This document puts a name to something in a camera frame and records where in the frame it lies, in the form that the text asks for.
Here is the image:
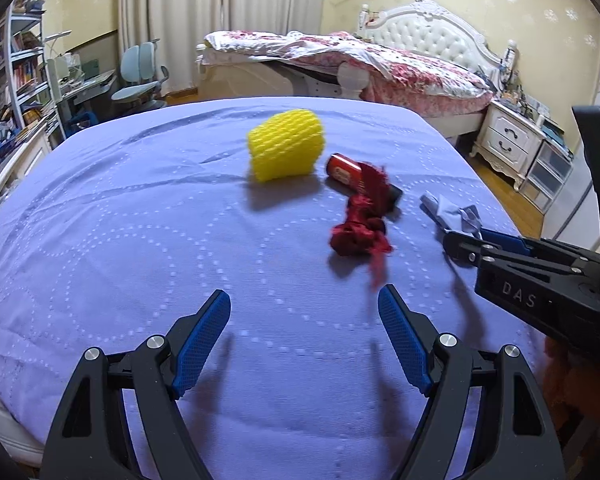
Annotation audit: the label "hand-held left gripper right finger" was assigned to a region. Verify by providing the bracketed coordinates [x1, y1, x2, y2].
[377, 284, 566, 480]

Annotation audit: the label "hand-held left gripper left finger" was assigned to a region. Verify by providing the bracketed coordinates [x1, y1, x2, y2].
[37, 289, 232, 480]

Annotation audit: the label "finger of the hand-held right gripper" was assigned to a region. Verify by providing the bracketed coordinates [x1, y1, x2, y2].
[442, 231, 576, 269]
[477, 227, 600, 262]

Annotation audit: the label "dark red ribbon tangle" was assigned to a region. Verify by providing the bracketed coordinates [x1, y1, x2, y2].
[329, 161, 396, 291]

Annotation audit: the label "clear plastic drawer unit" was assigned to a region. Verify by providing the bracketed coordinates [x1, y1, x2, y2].
[519, 137, 576, 213]

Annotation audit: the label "person's orange fuzzy garment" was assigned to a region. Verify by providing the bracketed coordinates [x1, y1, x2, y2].
[545, 335, 600, 426]

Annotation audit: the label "white carved nightstand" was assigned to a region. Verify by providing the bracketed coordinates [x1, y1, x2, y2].
[470, 99, 548, 192]

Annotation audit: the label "purple quilted bedspread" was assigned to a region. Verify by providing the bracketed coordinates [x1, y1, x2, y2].
[0, 96, 551, 480]

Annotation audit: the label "pile of bedside items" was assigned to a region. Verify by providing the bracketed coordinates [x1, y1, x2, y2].
[497, 40, 566, 131]

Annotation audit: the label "small red bottle black cap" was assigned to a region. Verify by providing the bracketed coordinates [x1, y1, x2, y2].
[325, 154, 403, 208]

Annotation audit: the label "pink floral quilt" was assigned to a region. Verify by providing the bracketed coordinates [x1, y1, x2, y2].
[202, 30, 495, 106]

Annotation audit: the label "yellow foam fruit net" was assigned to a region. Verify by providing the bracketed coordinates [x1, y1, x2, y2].
[246, 110, 327, 183]

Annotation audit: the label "white bed tufted headboard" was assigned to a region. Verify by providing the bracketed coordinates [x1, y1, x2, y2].
[196, 1, 521, 141]

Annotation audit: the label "white curved bed board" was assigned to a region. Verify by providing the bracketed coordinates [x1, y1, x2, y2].
[0, 125, 53, 231]

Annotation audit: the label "grey study desk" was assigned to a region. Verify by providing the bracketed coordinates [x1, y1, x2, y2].
[45, 30, 118, 136]

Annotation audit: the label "pale blue desk chair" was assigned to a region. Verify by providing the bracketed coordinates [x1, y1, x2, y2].
[111, 42, 171, 111]

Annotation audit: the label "white bookshelf with books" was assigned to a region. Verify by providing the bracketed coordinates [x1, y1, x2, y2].
[0, 0, 66, 146]

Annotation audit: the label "cream curtains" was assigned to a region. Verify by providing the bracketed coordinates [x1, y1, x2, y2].
[117, 0, 326, 98]

